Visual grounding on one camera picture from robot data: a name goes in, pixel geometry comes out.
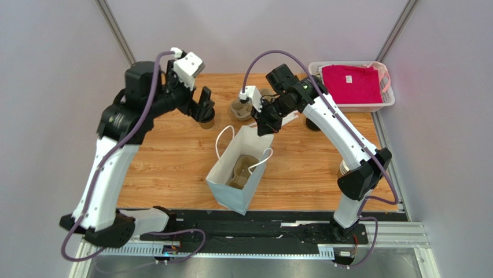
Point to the white wrapped straw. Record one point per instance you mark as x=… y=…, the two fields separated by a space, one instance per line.
x=290 y=117

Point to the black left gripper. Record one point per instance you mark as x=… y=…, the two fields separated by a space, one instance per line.
x=192 y=108

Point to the single cardboard cup carrier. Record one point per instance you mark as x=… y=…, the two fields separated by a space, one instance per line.
x=242 y=171

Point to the light blue paper bag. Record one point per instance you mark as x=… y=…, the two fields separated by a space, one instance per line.
x=244 y=142

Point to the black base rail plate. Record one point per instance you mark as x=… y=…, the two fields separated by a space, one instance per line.
x=256 y=232

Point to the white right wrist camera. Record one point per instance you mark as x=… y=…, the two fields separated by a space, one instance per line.
x=251 y=94

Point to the cardboard cup carrier tray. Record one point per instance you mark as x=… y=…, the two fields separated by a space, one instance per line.
x=242 y=112

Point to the white plastic basket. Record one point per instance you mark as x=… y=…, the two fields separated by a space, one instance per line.
x=385 y=84

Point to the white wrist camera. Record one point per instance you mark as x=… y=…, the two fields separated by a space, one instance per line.
x=187 y=67
x=251 y=94

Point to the right aluminium corner post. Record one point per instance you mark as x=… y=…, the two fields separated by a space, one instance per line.
x=397 y=29

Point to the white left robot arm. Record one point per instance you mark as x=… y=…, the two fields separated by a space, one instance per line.
x=149 y=93

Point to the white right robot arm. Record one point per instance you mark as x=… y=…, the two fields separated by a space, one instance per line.
x=366 y=164

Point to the stack of black lids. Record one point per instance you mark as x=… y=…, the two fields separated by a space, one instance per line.
x=311 y=125

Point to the single paper cup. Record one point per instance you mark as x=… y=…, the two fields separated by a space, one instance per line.
x=207 y=125

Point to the pink folded cloth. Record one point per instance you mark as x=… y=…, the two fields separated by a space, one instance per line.
x=352 y=85

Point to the aluminium corner post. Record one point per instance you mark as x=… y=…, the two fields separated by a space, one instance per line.
x=116 y=31
x=397 y=29

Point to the stack of paper cups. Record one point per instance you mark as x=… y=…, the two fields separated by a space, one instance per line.
x=343 y=169

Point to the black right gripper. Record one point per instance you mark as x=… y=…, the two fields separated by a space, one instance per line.
x=267 y=119

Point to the left aluminium corner post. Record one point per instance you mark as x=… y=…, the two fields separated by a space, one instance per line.
x=116 y=31

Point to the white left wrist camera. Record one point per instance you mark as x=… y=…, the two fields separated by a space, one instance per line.
x=187 y=67

